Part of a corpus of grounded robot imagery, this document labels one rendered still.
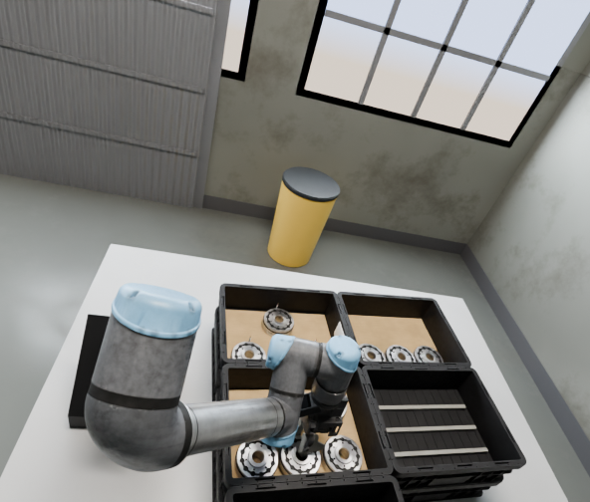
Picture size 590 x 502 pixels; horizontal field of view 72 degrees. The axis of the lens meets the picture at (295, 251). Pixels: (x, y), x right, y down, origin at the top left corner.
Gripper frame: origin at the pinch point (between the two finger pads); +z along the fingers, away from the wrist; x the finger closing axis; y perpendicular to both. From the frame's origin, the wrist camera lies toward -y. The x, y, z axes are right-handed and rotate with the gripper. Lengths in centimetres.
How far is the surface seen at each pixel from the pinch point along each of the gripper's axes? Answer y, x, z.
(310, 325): 11.7, 41.2, -2.9
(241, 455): -14.5, -2.7, -0.5
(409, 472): 24.1, -11.9, -6.4
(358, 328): 30, 41, -3
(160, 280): -39, 72, 6
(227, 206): -1, 232, 52
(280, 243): 33, 176, 46
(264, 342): -5.0, 33.3, -2.0
